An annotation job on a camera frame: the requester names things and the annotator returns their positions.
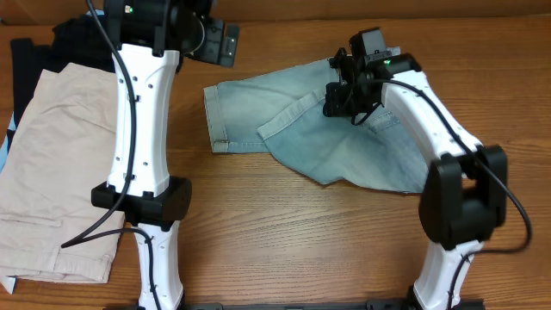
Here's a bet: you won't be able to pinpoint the light blue denim shorts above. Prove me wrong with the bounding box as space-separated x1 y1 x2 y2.
204 59 428 193

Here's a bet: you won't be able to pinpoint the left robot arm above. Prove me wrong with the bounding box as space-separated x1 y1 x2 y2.
91 0 239 309

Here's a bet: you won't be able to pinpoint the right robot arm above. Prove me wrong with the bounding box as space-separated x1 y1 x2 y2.
323 48 507 309

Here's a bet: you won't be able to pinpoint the black garment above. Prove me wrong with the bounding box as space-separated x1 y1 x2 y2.
10 15 115 125

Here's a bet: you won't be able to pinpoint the beige folded shorts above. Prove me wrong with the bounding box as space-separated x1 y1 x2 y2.
1 64 119 283

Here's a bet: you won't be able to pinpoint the light blue garment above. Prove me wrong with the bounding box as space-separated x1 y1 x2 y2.
1 15 103 279

